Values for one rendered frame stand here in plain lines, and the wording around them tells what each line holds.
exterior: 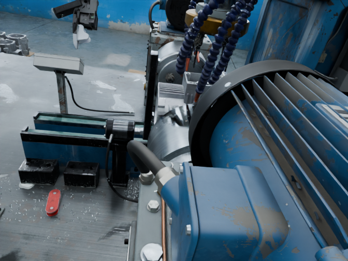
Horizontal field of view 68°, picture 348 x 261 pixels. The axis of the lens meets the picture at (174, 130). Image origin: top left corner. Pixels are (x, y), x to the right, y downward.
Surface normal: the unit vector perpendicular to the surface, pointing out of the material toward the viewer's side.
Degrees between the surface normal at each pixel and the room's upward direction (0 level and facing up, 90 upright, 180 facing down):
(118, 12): 90
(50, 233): 0
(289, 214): 55
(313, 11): 90
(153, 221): 0
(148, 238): 0
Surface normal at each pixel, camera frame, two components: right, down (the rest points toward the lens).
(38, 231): 0.14, -0.83
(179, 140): -0.40, -0.75
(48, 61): 0.13, -0.04
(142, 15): -0.05, 0.54
